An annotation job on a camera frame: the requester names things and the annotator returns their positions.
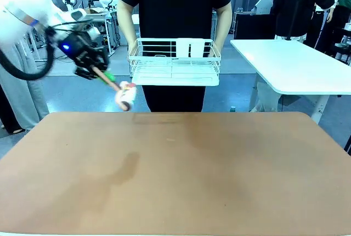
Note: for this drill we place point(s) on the white background workbench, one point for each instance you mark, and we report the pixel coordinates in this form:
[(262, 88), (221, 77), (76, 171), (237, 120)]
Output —
[(109, 27)]

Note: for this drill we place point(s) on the white side table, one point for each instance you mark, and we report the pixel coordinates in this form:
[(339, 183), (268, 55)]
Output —
[(296, 66)]

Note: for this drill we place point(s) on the person left forearm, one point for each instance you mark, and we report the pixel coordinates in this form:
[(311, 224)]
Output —
[(223, 24)]

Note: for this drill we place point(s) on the bystander in green top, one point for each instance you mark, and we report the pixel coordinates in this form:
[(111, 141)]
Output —
[(341, 13)]

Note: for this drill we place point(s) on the person right hand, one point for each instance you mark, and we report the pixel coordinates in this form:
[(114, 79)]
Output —
[(133, 50)]

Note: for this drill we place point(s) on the white plastic cutlery holder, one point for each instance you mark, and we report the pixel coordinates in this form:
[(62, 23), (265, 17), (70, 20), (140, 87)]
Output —
[(190, 48)]

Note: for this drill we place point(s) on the person torso black T-shirt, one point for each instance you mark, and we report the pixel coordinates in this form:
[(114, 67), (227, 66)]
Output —
[(175, 2)]

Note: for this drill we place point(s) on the white angular device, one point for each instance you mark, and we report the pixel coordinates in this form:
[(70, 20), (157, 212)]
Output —
[(263, 5)]

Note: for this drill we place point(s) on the person right forearm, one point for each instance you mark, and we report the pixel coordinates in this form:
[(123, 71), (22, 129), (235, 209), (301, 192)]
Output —
[(127, 24)]

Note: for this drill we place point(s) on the small grey-capped bottle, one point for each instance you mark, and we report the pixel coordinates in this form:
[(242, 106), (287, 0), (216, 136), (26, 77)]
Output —
[(233, 109)]

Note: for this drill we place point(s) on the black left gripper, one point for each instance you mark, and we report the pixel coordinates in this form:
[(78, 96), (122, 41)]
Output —
[(79, 50)]

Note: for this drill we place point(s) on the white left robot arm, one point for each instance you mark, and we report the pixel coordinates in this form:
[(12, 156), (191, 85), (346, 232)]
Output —
[(19, 2)]

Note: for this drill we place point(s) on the person left hand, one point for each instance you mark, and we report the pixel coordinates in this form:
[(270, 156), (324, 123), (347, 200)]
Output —
[(215, 48)]

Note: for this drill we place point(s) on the bystander in white shirt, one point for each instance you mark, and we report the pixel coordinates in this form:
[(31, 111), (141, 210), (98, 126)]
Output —
[(319, 19)]

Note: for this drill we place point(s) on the cardboard box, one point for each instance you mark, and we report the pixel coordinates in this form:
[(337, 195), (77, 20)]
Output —
[(94, 11)]

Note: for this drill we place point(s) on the bystander in black jacket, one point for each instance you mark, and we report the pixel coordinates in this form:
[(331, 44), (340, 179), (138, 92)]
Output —
[(299, 2)]

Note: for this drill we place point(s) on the black equipment case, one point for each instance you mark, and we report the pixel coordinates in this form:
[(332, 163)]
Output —
[(253, 26)]

